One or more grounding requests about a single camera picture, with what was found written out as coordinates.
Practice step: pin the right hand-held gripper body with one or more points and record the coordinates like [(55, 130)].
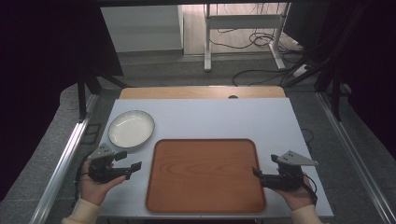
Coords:
[(288, 174)]

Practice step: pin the person's right hand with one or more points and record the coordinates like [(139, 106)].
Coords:
[(295, 196)]

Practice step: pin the white cabinet panel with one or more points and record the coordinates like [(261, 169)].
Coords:
[(141, 29)]

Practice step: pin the white round plate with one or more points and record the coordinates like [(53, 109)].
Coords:
[(131, 128)]

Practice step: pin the dark curtain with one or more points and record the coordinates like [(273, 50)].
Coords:
[(367, 62), (40, 77)]

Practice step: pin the brown wooden tray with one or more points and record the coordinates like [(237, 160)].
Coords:
[(205, 177)]

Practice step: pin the white table cover sheet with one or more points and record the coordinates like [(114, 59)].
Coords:
[(218, 119)]

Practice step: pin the black metal stand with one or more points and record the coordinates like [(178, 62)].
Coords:
[(335, 96), (82, 99)]

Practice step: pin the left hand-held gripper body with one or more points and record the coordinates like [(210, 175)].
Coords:
[(101, 169)]

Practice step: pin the person's left hand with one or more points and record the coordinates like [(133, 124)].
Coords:
[(93, 189)]

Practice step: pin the white metal desk frame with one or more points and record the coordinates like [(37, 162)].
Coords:
[(243, 21)]

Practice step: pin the aluminium rail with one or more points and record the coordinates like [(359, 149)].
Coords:
[(59, 174), (358, 168)]

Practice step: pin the white power strip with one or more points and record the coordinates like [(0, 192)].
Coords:
[(300, 70)]

